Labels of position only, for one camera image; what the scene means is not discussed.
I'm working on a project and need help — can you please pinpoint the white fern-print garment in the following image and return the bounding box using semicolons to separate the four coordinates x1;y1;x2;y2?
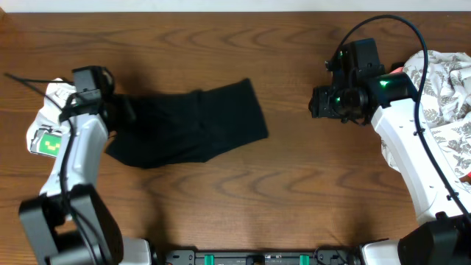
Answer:
380;49;471;185

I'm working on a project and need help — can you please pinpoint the black t-shirt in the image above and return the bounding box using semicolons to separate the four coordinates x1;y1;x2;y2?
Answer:
105;79;269;169

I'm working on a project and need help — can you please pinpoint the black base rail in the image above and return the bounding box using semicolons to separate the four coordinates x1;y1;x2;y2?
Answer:
164;248;364;265

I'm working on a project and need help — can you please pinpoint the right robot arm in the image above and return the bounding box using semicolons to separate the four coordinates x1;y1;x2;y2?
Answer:
309;38;470;264

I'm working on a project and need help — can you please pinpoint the folded white pixel-print t-shirt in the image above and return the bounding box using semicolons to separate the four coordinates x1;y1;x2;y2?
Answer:
26;78;77;158

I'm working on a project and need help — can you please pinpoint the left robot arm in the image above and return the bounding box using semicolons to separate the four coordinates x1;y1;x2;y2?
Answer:
19;66;153;265

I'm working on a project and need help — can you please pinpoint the coral pink garment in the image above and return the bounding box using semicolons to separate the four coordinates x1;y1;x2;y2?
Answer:
391;66;403;74

